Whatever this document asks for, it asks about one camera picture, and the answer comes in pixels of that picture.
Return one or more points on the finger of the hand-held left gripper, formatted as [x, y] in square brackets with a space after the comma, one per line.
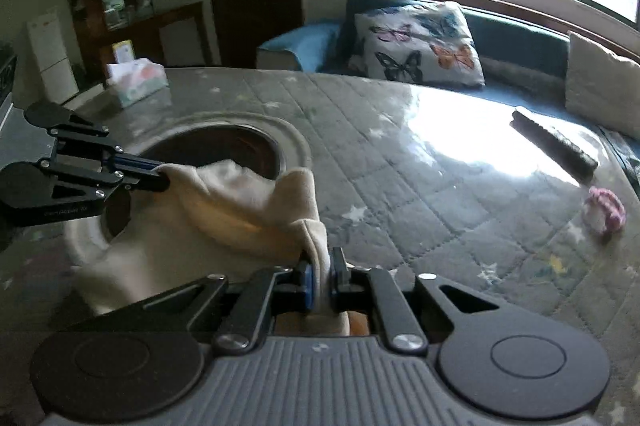
[135, 164]
[145, 181]

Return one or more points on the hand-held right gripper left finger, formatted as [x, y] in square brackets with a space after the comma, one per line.
[308, 287]

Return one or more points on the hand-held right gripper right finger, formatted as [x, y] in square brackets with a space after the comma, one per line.
[336, 278]

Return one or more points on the cream garment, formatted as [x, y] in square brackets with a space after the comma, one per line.
[225, 216]

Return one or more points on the tissue box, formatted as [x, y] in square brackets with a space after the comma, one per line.
[137, 84]

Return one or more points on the round black induction hob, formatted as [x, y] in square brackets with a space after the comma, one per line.
[235, 144]

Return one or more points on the grey star quilted table cover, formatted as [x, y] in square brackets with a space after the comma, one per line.
[425, 216]

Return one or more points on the yellow box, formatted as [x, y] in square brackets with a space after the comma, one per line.
[122, 54]

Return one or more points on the white refrigerator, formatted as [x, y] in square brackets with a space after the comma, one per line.
[52, 56]

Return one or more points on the butterfly print pillow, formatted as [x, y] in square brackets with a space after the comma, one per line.
[415, 46]

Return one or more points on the black remote control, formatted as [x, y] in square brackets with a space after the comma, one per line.
[555, 141]

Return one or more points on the pink hair scrunchie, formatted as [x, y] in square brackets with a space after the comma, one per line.
[605, 208]

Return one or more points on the blue sofa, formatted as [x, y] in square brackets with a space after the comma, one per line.
[510, 37]

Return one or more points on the plain white pillow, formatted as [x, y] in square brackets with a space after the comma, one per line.
[600, 81]

